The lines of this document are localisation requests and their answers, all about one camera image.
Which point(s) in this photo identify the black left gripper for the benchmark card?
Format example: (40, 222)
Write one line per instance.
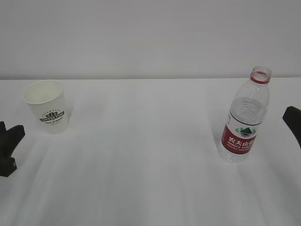
(9, 139)

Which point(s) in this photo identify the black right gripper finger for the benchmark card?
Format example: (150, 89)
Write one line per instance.
(292, 118)

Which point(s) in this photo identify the clear Nongfu Spring water bottle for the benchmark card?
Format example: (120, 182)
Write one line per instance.
(247, 112)

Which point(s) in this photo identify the white paper cup green logo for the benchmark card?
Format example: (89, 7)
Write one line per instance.
(46, 101)

